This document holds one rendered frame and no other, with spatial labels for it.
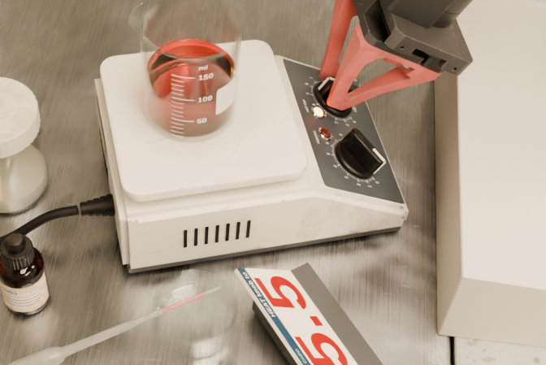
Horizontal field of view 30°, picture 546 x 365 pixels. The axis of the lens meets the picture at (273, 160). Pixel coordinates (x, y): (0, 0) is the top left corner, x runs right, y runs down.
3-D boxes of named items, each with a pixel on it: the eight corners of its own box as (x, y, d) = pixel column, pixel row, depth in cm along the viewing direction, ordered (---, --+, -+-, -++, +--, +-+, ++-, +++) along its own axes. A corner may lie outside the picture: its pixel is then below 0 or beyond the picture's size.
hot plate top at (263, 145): (267, 45, 72) (268, 36, 72) (310, 178, 65) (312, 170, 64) (97, 65, 70) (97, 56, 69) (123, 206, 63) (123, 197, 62)
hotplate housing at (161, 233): (353, 100, 80) (368, 27, 74) (405, 236, 73) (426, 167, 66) (68, 137, 76) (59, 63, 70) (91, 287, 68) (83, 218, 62)
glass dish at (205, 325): (253, 323, 67) (256, 306, 66) (192, 375, 65) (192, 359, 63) (197, 271, 69) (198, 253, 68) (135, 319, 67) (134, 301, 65)
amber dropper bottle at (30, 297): (2, 281, 68) (-13, 221, 62) (47, 274, 68) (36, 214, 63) (5, 320, 66) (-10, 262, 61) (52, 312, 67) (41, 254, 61)
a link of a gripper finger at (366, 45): (301, 116, 69) (384, 21, 64) (283, 44, 74) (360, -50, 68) (378, 142, 72) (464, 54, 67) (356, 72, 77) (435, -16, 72)
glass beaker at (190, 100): (238, 78, 69) (245, -16, 63) (240, 151, 65) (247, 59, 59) (134, 75, 69) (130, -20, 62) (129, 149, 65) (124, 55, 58)
